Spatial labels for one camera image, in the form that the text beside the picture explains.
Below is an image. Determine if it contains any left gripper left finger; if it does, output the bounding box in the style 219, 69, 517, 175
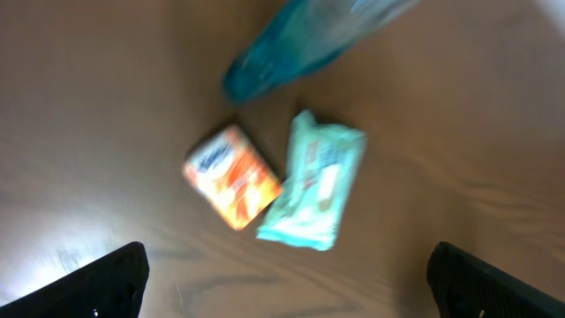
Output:
1, 241, 149, 318

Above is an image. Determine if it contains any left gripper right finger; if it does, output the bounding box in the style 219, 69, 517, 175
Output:
426, 241, 564, 318

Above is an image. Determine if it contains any small orange tissue pack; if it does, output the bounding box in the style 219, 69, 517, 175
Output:
183, 125, 283, 231

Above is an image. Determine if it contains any light blue wipes packet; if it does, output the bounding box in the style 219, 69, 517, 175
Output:
256, 110, 366, 251

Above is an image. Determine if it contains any blue mouthwash bottle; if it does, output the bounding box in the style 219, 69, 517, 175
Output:
223, 0, 417, 102

